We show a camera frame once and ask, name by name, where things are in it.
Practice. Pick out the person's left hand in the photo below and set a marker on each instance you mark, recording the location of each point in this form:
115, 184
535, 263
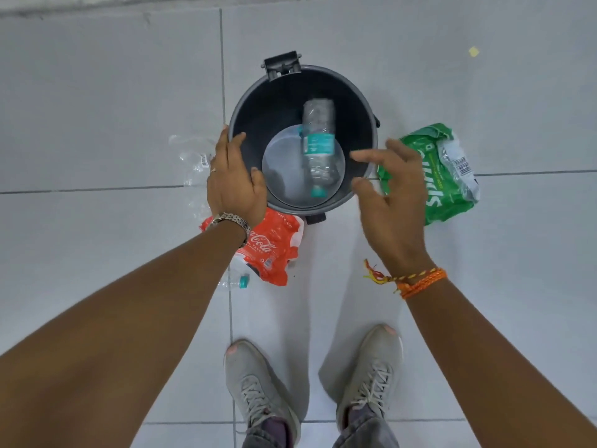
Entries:
233, 186

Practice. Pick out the person's right hand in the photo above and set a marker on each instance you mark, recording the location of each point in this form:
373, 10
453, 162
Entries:
396, 214

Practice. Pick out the person's right thumb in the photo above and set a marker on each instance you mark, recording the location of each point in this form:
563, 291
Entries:
366, 187

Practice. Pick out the person's right middle finger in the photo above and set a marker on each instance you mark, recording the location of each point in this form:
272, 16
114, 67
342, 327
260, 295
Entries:
401, 146

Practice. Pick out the person's left middle finger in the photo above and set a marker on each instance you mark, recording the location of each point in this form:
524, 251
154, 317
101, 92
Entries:
223, 142

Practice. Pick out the person's left thumb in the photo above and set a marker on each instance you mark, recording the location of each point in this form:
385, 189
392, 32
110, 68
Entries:
259, 181

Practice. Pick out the black round plastic bin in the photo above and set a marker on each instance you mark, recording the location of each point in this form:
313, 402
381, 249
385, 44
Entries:
275, 111

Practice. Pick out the person's right forearm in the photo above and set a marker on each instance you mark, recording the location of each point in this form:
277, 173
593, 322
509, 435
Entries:
480, 368

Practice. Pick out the person's left forearm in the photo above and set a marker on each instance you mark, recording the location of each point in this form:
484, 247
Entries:
116, 331

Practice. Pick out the clear plastic wrapper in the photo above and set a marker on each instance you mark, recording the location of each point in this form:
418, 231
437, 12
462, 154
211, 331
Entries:
193, 158

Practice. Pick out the silver metal wristwatch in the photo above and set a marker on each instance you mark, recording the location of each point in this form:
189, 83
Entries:
233, 219

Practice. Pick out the green plastic wrapper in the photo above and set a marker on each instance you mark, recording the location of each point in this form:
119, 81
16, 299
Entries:
441, 191

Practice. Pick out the clear bottle with teal label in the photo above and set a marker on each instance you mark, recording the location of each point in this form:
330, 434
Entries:
319, 144

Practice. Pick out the red plastic wrapper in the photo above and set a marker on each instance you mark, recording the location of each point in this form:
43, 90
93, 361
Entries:
275, 249

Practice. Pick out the small clear bottle teal cap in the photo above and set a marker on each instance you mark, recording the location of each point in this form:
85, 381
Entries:
235, 282

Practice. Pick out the small yellow paper scrap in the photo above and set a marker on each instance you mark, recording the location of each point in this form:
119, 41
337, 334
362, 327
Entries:
474, 51

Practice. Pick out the person's right grey sneaker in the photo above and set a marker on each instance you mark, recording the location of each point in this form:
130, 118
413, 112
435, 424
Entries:
373, 373

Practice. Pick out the person's grey sneaker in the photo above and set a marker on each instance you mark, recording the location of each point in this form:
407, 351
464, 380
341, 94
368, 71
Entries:
254, 387
373, 373

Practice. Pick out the person's left grey sneaker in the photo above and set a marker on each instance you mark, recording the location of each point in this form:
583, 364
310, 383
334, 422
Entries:
254, 387

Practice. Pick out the person's right purple sock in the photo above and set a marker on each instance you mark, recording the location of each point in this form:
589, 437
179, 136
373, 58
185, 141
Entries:
357, 413

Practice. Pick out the person's purple sock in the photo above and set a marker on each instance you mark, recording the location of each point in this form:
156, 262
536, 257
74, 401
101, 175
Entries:
357, 413
276, 431

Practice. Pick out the person's right jeans leg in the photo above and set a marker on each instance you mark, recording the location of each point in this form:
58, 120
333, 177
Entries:
361, 433

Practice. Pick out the person's jeans leg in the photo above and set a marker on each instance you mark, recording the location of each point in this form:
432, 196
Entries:
261, 440
361, 433

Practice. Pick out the person's left purple sock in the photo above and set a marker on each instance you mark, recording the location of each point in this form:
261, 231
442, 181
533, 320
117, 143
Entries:
276, 431

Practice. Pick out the person's left jeans leg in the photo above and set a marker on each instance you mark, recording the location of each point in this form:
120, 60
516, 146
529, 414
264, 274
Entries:
261, 440

